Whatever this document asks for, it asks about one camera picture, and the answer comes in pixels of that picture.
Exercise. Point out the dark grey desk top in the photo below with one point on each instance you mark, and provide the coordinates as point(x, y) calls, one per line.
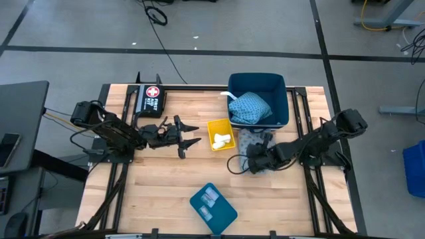
point(23, 109)

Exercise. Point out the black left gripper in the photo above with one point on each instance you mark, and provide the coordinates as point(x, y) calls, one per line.
point(169, 136)

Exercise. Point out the black smartphone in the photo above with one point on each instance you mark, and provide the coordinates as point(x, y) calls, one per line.
point(8, 149)

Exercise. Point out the white gauze roll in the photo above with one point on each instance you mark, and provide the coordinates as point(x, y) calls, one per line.
point(218, 145)
point(222, 137)

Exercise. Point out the blue plastic crate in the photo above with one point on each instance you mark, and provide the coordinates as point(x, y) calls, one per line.
point(416, 169)

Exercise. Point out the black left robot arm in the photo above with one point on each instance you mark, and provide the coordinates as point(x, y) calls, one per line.
point(113, 131)

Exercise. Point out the grey desk foot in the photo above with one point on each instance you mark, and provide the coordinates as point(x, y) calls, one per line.
point(385, 22)

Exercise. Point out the white plastic strip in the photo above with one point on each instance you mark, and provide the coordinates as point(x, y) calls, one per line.
point(229, 94)

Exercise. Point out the grey dotted cloth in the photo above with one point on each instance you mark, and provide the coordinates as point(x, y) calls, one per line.
point(247, 137)

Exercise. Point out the black first aid kit pouch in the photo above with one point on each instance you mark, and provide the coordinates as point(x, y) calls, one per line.
point(151, 106)

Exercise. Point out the dark blue fabric bin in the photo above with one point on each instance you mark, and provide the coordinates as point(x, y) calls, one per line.
point(259, 83)

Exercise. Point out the blue dotted cloth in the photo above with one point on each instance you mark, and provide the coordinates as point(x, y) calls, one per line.
point(249, 108)

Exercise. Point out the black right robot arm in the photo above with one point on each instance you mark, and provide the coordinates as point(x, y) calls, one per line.
point(318, 142)

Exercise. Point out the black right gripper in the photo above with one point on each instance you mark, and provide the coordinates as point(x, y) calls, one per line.
point(262, 157)

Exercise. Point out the yellow plastic mesh basket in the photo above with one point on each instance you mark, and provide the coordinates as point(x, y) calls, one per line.
point(219, 126)

